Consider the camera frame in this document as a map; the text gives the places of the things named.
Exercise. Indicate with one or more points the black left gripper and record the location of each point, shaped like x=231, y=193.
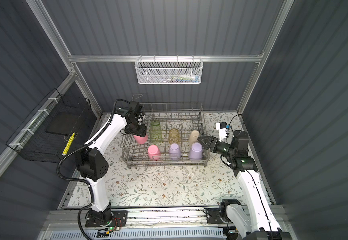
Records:
x=140, y=132

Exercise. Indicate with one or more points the pink cup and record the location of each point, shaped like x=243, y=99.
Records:
x=140, y=140
x=154, y=153

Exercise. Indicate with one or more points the white vented cover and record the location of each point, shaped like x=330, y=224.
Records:
x=196, y=233

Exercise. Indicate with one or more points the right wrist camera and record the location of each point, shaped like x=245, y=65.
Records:
x=223, y=129

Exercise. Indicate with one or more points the lilac cup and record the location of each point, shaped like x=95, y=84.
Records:
x=175, y=152
x=196, y=152

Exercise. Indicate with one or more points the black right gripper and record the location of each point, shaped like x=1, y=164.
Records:
x=211, y=140

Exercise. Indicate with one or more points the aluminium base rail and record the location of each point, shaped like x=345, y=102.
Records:
x=132, y=218

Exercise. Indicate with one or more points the tubes in white basket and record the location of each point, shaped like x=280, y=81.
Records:
x=187, y=78

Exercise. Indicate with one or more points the white mesh wall basket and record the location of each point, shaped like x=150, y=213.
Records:
x=151, y=71

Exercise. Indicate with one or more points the green transparent cup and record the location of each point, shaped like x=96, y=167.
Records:
x=155, y=132

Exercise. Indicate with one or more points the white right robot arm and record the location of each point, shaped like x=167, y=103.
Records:
x=246, y=171

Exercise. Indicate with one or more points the yellow transparent cup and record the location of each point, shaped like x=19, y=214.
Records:
x=174, y=137

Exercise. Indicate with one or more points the black wire wall basket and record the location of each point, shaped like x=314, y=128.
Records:
x=45, y=136

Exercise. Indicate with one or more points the yellow brush in basket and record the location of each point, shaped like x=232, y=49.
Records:
x=68, y=144

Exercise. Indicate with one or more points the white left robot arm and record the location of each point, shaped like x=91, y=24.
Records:
x=91, y=163

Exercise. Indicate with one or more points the beige cup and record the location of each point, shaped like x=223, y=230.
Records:
x=193, y=137

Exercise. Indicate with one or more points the grey wire dish rack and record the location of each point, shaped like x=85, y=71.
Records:
x=184, y=116

